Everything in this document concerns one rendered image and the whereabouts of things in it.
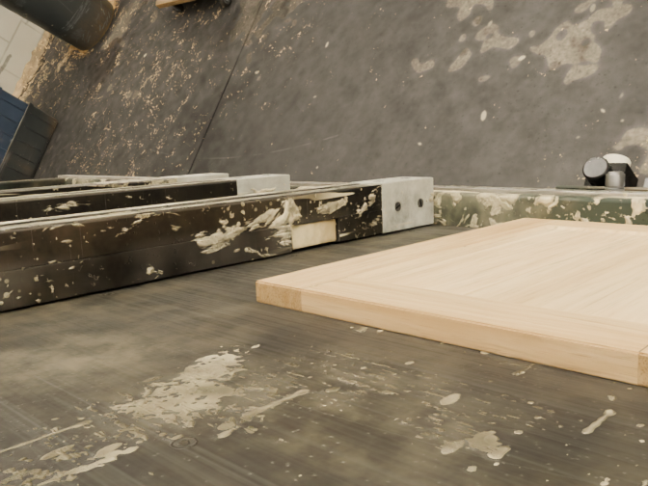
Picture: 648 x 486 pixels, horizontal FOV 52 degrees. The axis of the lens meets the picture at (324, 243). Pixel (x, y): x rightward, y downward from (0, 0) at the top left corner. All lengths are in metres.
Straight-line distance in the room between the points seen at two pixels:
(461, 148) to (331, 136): 0.62
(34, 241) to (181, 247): 0.15
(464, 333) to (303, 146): 2.34
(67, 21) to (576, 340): 4.61
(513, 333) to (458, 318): 0.04
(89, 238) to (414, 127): 1.88
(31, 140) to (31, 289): 4.12
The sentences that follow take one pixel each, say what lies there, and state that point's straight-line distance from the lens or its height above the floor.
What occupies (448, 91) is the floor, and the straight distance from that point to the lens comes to 2.43.
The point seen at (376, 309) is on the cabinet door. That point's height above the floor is 1.31.
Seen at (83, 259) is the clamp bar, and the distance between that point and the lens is 0.65.
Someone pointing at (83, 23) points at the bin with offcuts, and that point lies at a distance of 4.89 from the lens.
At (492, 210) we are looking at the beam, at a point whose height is 0.89.
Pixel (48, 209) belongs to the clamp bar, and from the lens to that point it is 0.98.
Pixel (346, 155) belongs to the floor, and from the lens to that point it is 2.56.
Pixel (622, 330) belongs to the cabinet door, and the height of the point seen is 1.28.
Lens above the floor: 1.68
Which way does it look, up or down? 44 degrees down
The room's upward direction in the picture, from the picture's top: 58 degrees counter-clockwise
